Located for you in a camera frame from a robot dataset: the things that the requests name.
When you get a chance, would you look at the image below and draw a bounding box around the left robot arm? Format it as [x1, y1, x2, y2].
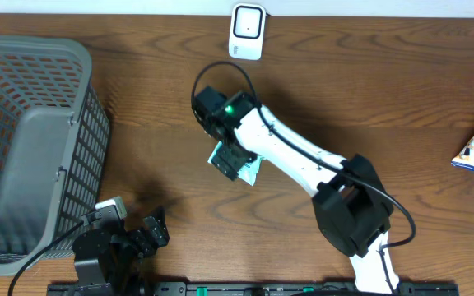
[46, 206, 170, 296]

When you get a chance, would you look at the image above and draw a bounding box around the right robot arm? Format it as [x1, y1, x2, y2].
[192, 86, 399, 294]

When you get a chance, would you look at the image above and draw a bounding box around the grey plastic basket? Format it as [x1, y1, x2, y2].
[0, 35, 110, 276]

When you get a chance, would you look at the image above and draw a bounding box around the mint wet wipes pack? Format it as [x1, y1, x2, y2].
[207, 153, 263, 186]

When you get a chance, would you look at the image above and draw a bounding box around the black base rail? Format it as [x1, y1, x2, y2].
[151, 281, 460, 296]

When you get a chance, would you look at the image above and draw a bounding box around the white barcode scanner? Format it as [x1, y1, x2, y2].
[228, 3, 267, 61]

